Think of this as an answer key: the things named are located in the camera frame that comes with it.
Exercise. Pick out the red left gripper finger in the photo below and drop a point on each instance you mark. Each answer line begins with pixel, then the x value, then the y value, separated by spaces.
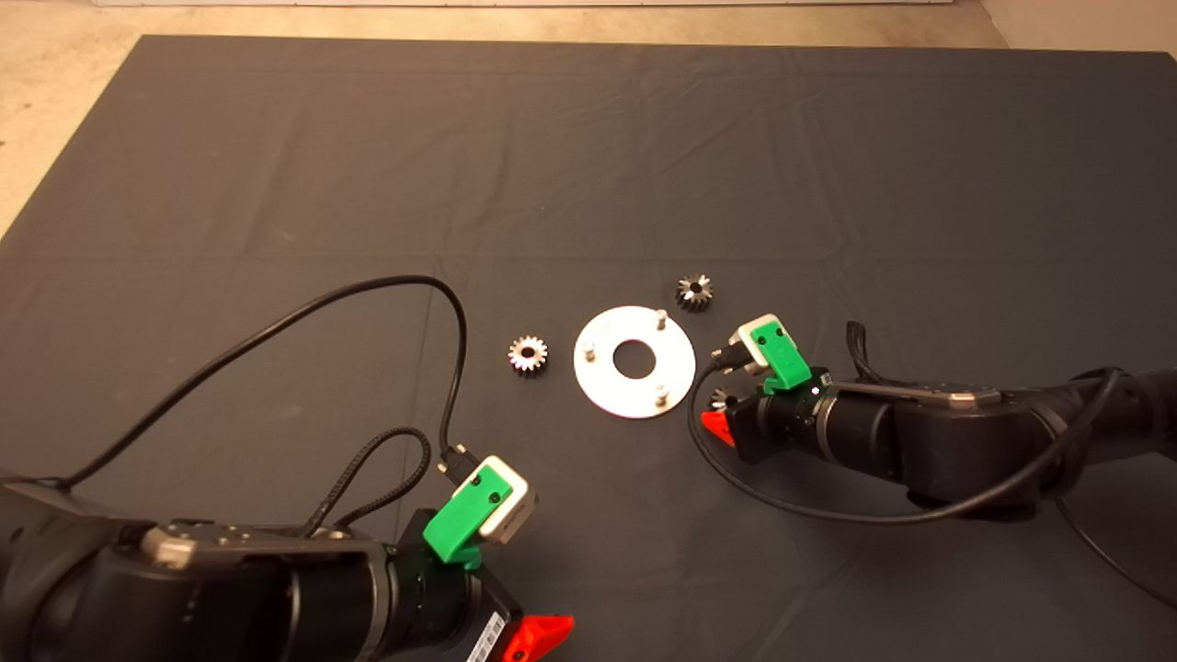
pixel 538 636

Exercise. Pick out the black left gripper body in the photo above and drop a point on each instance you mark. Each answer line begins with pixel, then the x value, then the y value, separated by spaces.
pixel 497 621

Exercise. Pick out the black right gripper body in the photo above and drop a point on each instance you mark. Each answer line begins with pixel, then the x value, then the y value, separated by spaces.
pixel 749 441

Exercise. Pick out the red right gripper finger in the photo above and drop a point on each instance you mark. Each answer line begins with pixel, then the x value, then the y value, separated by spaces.
pixel 719 427

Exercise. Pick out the small steel planetary gear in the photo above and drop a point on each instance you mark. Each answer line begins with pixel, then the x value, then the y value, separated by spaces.
pixel 688 299
pixel 721 399
pixel 519 349

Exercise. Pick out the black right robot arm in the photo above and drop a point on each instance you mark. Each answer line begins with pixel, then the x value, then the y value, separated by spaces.
pixel 965 441

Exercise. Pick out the round metal carrier plate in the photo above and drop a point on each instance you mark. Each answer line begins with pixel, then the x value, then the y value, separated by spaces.
pixel 671 354

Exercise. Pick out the dark grey table cloth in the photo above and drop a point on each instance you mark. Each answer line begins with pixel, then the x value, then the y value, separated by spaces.
pixel 588 165

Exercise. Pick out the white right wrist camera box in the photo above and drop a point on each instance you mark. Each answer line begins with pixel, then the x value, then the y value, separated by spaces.
pixel 747 345

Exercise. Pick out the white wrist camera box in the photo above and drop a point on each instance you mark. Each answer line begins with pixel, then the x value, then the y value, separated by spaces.
pixel 747 345
pixel 517 510

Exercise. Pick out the green right camera mount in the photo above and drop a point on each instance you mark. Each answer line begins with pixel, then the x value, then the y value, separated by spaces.
pixel 782 359

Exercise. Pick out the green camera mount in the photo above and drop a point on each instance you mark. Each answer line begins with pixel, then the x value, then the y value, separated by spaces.
pixel 460 519
pixel 782 359

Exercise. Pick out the green left camera mount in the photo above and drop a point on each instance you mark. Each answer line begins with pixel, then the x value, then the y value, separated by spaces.
pixel 460 519

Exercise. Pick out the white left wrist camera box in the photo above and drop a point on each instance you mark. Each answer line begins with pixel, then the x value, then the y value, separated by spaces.
pixel 517 510

